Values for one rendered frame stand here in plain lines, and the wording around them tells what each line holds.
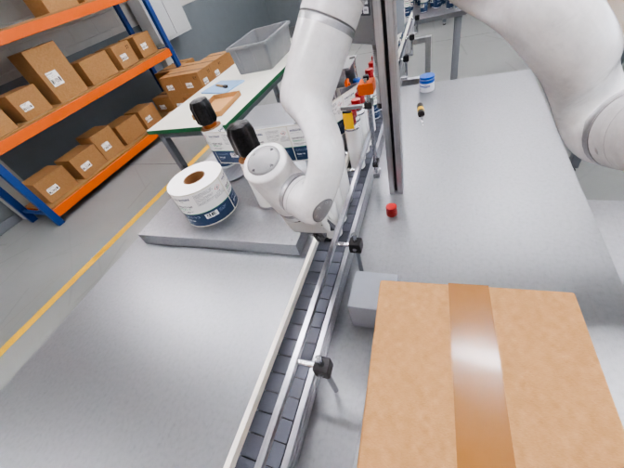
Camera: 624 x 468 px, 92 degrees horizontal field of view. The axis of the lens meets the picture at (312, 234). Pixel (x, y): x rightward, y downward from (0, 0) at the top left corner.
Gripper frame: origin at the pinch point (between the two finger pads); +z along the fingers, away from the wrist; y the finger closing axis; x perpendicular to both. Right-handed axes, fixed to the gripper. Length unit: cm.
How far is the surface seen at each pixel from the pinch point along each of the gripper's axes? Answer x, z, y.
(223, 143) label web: -42, 11, 53
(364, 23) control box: -45, -22, -10
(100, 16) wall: -345, 76, 420
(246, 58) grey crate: -189, 75, 127
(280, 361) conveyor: 31.5, -2.1, 2.4
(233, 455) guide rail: 47.3, -11.7, 3.2
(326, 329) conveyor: 22.9, 1.3, -5.5
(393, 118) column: -35.4, -1.0, -15.4
